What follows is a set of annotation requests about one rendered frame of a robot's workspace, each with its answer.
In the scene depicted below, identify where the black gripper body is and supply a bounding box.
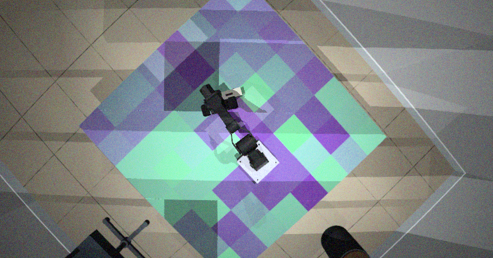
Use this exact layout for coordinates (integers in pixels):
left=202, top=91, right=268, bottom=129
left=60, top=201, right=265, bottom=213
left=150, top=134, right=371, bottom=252
left=201, top=96, right=238, bottom=116

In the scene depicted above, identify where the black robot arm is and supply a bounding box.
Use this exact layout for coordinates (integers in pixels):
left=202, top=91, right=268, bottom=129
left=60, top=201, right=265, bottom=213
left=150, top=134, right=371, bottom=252
left=199, top=84, right=269, bottom=171

